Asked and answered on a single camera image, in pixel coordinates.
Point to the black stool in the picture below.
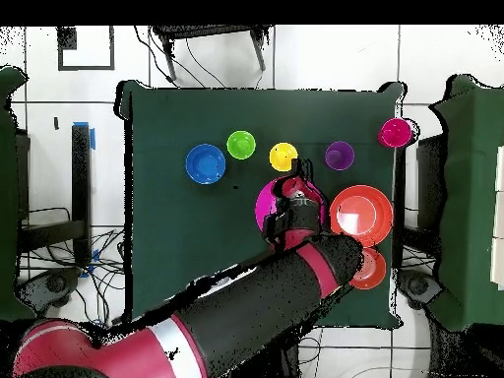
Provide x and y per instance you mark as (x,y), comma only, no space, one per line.
(204,31)

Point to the green cup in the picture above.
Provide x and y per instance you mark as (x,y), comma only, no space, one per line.
(241,145)

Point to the black metal post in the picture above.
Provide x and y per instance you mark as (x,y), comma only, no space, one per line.
(401,189)

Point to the small orange bowl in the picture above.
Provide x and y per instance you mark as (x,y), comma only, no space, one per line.
(374,271)

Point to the pink cup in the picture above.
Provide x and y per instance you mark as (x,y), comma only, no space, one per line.
(395,133)

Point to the large orange bowl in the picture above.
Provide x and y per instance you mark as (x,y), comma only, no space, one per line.
(378,228)

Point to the blue bowl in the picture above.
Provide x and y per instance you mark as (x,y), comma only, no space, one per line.
(205,164)

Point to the dark green tablecloth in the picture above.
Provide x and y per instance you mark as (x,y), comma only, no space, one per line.
(236,110)

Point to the purple cup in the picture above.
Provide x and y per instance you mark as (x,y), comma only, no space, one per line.
(339,156)

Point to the yellow cup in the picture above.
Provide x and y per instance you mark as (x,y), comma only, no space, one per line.
(281,155)

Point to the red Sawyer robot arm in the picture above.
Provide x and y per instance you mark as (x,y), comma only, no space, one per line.
(256,299)

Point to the black metal frame beam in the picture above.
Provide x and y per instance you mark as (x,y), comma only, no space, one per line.
(80,177)

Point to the large pink bowl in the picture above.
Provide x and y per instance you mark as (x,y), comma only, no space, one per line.
(264,208)

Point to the blue tape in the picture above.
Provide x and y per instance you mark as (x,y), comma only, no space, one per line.
(92,138)

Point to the green cloth side table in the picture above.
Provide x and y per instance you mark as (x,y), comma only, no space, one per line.
(8,197)
(472,197)

